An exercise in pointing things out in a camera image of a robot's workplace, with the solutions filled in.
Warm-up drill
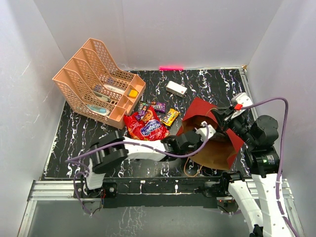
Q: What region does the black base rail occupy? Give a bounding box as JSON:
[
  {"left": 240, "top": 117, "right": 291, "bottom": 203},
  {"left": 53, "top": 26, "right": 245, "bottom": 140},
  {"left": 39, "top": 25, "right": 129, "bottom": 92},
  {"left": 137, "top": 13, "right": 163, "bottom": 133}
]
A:
[{"left": 74, "top": 177, "right": 238, "bottom": 213}]

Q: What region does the orange yellow block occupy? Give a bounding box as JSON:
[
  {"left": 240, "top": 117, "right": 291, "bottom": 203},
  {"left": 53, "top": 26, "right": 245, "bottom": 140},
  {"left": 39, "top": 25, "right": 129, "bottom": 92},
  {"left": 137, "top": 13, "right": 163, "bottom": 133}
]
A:
[{"left": 127, "top": 89, "right": 138, "bottom": 98}]

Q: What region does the small white red box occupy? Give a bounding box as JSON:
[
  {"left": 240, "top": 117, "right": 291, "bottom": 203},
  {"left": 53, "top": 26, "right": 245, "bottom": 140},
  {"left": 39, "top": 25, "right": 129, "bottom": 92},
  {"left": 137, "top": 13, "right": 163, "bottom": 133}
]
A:
[{"left": 166, "top": 81, "right": 188, "bottom": 98}]

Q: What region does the yellow peanut candy packet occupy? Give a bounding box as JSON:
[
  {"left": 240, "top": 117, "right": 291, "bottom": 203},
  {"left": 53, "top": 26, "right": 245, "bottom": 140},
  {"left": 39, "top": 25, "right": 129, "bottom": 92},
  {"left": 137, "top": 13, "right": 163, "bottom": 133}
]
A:
[{"left": 161, "top": 109, "right": 180, "bottom": 127}]

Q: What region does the white packet in organizer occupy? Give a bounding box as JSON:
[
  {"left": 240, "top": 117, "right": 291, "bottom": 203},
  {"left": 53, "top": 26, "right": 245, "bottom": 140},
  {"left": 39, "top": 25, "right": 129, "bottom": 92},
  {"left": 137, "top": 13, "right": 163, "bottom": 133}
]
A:
[{"left": 104, "top": 84, "right": 125, "bottom": 94}]

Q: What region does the pink plastic file organizer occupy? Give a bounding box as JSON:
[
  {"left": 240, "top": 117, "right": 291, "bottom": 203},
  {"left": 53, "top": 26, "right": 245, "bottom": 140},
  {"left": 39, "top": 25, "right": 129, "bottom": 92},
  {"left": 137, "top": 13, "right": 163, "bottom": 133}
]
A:
[{"left": 53, "top": 38, "right": 146, "bottom": 129}]

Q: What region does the purple candy packet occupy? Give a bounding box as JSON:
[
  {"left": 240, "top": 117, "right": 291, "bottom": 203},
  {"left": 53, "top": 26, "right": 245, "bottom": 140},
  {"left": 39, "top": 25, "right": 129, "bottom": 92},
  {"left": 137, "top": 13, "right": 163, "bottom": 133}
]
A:
[{"left": 151, "top": 101, "right": 166, "bottom": 113}]

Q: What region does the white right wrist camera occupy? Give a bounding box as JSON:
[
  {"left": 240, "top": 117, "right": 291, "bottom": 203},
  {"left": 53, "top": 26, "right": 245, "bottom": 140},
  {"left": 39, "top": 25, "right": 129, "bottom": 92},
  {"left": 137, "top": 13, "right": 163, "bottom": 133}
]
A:
[{"left": 231, "top": 92, "right": 253, "bottom": 119}]

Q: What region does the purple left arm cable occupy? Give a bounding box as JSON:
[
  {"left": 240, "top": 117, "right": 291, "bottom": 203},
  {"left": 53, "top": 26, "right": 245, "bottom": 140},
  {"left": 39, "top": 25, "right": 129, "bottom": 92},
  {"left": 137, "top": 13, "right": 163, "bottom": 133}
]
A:
[{"left": 64, "top": 120, "right": 210, "bottom": 218}]

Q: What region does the red brown paper bag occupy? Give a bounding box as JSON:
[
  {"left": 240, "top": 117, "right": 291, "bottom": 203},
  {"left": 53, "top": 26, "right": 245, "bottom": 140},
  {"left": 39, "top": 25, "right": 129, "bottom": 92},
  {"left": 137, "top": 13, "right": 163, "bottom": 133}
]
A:
[{"left": 177, "top": 98, "right": 243, "bottom": 170}]

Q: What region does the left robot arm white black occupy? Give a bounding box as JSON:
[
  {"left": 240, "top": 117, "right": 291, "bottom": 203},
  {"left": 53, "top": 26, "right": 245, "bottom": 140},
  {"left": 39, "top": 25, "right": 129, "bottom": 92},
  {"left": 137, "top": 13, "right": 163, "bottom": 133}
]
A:
[{"left": 83, "top": 128, "right": 211, "bottom": 197}]

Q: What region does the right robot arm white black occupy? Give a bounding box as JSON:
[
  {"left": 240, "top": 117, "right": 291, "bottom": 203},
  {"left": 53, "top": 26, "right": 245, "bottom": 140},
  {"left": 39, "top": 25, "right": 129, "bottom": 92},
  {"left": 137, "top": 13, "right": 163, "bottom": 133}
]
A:
[{"left": 211, "top": 104, "right": 298, "bottom": 237}]

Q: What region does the brown chocolate candy packet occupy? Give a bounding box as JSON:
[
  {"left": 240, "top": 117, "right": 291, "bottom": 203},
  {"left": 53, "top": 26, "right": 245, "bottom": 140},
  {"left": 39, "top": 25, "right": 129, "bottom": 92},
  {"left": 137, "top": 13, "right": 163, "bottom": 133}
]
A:
[{"left": 135, "top": 102, "right": 150, "bottom": 121}]

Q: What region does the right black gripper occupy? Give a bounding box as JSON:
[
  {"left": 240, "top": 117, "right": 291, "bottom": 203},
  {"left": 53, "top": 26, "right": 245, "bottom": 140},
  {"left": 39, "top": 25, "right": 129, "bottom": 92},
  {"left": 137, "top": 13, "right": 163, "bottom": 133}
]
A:
[{"left": 210, "top": 105, "right": 257, "bottom": 146}]

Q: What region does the blue white item in organizer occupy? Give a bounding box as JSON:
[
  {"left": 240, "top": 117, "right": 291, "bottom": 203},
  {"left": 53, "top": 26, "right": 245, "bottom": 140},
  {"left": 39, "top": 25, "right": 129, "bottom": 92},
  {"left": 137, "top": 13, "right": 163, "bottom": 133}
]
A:
[{"left": 86, "top": 104, "right": 110, "bottom": 116}]

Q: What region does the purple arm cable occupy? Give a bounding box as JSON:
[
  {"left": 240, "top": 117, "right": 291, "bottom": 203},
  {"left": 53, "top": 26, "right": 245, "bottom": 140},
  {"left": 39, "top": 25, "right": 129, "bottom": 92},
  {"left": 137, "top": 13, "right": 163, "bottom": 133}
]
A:
[
  {"left": 241, "top": 97, "right": 301, "bottom": 237},
  {"left": 64, "top": 120, "right": 210, "bottom": 218}
]

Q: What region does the red candy bag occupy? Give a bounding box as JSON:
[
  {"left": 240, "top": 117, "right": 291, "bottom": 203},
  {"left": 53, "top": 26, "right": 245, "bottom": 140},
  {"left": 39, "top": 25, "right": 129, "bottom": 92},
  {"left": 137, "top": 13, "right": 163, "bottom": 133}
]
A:
[{"left": 123, "top": 106, "right": 170, "bottom": 141}]

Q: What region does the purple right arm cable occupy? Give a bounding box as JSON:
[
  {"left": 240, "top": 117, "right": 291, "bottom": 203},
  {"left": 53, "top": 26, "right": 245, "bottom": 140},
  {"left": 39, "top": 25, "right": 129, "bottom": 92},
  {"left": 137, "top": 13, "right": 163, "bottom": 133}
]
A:
[{"left": 241, "top": 97, "right": 301, "bottom": 237}]

